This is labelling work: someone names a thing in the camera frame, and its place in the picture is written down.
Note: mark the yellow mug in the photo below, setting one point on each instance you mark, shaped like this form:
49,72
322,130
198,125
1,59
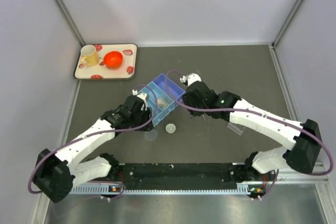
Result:
89,55

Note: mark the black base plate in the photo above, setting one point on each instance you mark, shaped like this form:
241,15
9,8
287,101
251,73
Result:
181,176

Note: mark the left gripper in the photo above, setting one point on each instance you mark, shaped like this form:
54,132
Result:
147,114

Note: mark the clear test tube rack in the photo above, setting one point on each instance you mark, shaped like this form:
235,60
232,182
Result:
237,128

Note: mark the orange bowl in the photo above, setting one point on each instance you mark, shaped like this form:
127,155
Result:
113,59

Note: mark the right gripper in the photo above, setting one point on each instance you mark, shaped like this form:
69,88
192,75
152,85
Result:
187,100

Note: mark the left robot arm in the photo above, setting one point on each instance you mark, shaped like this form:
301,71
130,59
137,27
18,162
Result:
57,172

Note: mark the strawberry pattern tray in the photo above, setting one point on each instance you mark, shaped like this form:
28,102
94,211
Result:
101,71

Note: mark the white plastic funnel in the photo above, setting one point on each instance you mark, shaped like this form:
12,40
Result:
170,128

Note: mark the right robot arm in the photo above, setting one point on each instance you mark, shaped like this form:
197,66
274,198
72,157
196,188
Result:
298,150

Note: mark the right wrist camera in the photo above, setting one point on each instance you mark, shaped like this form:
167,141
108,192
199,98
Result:
190,79

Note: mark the blue plastic organizer box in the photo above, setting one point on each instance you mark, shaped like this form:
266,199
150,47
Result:
159,88

